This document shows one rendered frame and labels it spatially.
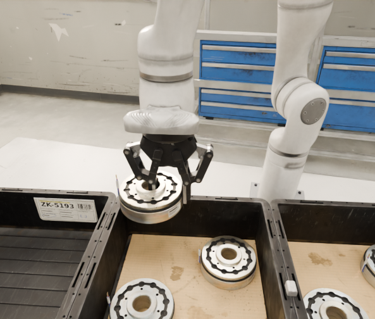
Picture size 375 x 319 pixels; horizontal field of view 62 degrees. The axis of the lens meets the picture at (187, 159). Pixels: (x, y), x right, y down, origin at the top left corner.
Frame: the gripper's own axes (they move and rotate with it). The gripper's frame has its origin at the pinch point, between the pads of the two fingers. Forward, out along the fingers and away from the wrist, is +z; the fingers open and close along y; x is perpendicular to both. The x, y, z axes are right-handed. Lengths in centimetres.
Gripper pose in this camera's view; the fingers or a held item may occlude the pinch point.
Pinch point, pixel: (169, 191)
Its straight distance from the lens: 51.5
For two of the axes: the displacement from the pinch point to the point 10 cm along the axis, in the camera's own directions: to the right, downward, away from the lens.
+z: 0.0, 8.5, 5.3
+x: -0.7, 5.2, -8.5
